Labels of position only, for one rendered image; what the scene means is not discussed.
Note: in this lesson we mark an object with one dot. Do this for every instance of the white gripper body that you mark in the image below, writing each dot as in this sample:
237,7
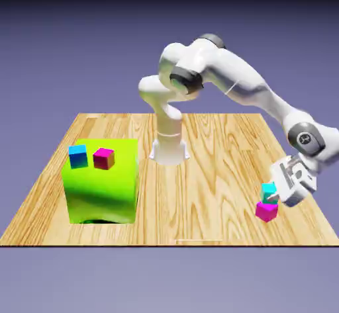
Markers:
290,186

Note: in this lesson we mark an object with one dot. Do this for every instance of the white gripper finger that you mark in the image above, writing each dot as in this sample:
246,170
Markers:
272,197

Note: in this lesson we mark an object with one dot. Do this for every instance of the small cyan cube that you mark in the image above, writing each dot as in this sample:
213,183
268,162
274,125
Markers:
268,191

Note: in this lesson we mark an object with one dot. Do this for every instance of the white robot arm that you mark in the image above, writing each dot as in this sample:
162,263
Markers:
238,77

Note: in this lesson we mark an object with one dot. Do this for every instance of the small magenta cube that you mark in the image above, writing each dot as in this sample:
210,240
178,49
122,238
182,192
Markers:
103,158
266,211

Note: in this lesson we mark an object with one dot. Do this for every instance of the small blue cube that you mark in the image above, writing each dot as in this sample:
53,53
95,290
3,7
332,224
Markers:
78,156

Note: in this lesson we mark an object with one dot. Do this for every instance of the large lime green box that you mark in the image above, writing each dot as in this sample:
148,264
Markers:
102,186

